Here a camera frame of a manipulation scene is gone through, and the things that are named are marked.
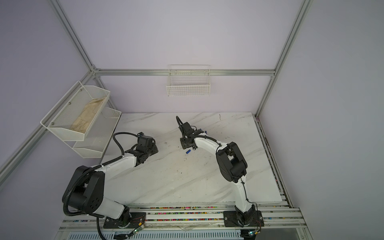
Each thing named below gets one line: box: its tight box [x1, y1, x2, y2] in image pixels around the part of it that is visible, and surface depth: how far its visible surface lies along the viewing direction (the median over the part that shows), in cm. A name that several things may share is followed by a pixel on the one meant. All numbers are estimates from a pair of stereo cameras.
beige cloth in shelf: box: [70, 97, 105, 134], surface depth 81 cm
